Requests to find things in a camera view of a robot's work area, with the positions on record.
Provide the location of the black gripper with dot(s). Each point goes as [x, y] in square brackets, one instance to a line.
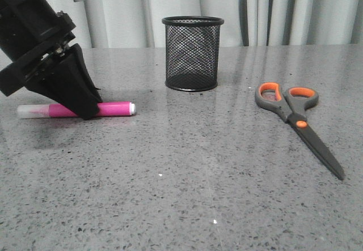
[35, 39]

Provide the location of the pink highlighter pen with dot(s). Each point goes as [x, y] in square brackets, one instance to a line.
[109, 109]

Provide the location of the grey orange scissors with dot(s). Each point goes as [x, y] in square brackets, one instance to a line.
[291, 105]

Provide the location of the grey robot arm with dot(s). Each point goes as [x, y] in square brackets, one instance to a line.
[36, 39]

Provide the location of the black mesh pen holder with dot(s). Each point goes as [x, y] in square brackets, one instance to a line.
[192, 51]

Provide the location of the white curtain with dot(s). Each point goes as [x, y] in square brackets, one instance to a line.
[138, 23]

